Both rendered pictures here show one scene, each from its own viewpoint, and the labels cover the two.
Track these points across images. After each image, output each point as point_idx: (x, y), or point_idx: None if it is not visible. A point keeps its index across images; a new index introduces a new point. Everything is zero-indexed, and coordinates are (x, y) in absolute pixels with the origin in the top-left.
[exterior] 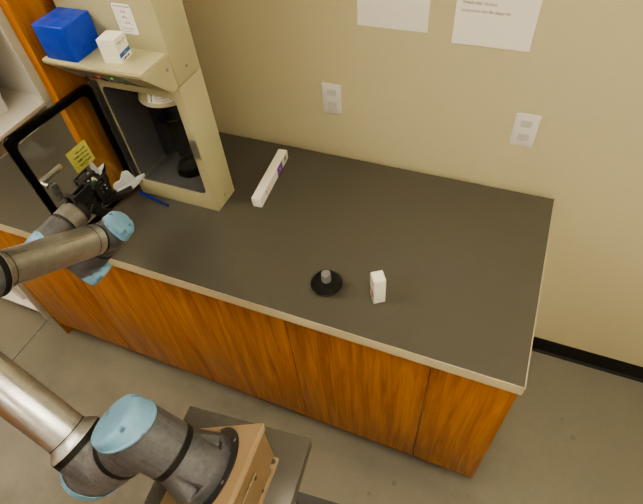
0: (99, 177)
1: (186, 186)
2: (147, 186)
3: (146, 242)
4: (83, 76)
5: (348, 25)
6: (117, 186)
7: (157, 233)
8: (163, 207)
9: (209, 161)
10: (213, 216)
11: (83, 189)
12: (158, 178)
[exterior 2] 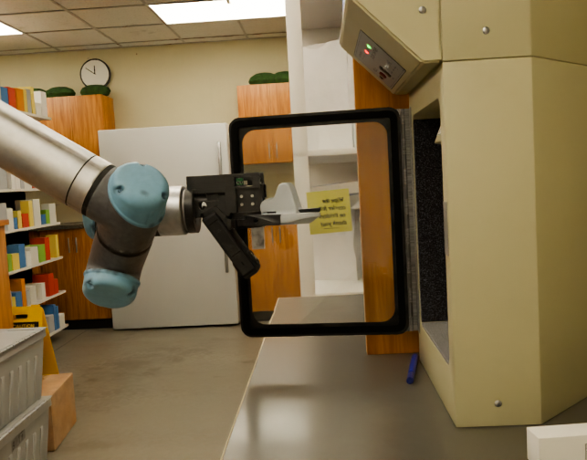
0: (249, 177)
1: (445, 348)
2: (421, 344)
3: (305, 393)
4: (392, 91)
5: None
6: (265, 207)
7: (334, 394)
8: (403, 381)
9: (472, 277)
10: (435, 426)
11: (212, 175)
12: (434, 329)
